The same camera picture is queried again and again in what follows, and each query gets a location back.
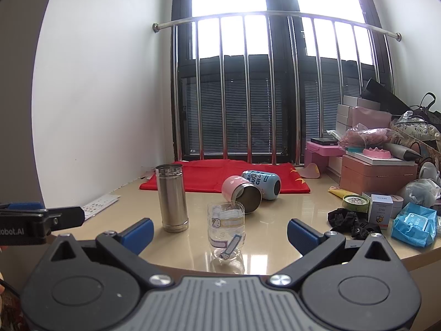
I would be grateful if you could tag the blue wipes packet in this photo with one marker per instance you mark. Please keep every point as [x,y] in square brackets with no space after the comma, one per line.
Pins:
[415,227]

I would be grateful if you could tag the pink steel cup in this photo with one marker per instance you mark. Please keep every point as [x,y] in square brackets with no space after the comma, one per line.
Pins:
[231,186]

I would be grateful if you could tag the green round tin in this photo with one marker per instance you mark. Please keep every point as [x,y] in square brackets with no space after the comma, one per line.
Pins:
[355,203]

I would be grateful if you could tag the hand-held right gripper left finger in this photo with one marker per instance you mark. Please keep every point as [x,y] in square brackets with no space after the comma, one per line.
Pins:
[139,235]

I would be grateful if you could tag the white sticker sheet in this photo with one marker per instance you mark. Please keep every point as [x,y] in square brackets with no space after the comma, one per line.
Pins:
[101,204]

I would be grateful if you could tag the small white bee box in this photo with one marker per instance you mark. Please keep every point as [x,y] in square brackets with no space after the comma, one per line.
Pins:
[379,212]

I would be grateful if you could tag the black paper bag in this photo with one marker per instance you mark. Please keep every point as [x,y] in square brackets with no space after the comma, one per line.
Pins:
[382,96]

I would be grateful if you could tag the yellow tube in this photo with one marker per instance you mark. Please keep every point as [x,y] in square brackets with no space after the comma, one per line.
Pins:
[339,191]

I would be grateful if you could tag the blue printed cup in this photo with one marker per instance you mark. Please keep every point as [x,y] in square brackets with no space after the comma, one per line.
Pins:
[265,182]

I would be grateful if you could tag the black handbag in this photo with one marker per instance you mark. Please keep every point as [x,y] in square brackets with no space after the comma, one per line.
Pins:
[429,113]

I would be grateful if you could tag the patterned fabric bag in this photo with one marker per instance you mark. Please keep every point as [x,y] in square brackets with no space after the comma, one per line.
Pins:
[418,130]

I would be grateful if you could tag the pale pink box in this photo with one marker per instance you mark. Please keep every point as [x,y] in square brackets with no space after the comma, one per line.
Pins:
[370,117]

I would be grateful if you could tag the grey hair dryer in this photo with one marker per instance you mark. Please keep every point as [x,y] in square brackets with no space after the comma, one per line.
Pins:
[401,150]

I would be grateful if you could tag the white cardboard box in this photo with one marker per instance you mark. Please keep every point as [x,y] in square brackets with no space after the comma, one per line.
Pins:
[343,118]
[350,100]
[342,127]
[344,109]

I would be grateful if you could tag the black window frame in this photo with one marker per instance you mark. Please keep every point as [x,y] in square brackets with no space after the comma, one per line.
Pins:
[279,58]

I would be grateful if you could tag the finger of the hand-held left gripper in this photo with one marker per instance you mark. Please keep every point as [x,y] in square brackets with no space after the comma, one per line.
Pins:
[65,215]

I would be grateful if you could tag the clear plastic bag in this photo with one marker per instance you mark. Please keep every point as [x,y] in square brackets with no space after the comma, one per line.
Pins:
[418,190]

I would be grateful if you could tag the black scrunchie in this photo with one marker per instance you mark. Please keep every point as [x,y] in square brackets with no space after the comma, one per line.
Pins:
[348,220]

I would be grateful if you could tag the red cloth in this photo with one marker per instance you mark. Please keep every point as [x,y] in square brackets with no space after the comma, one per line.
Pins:
[206,174]

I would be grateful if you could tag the stainless steel tumbler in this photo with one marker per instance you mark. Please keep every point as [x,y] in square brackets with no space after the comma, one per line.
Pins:
[171,200]

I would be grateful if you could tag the pink shell shaped scraper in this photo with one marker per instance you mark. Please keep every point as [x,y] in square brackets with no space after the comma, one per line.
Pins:
[310,171]

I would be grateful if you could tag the white cream jar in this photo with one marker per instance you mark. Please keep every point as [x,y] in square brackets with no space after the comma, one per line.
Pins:
[398,205]

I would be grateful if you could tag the pink toothed massager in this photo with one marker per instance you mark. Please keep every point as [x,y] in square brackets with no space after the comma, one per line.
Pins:
[377,153]

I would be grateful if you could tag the pink plastic stool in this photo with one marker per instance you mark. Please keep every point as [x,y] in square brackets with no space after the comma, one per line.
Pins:
[324,152]

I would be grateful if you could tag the beige cardboard box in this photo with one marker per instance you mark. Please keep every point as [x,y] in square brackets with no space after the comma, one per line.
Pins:
[368,104]

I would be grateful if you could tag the large pink box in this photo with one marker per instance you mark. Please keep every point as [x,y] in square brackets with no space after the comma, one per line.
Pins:
[375,177]

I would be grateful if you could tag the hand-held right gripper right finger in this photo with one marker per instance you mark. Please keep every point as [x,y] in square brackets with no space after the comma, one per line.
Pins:
[303,236]

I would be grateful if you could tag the clear cartoon print cup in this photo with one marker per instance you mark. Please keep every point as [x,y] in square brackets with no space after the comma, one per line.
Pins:
[225,229]

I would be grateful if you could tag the pink plastic bag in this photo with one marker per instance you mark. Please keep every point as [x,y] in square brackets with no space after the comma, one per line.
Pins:
[365,136]

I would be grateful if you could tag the steel window railing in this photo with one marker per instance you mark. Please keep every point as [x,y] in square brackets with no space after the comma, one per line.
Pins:
[275,13]

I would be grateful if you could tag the black flat box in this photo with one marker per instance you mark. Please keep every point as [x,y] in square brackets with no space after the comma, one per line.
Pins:
[324,141]

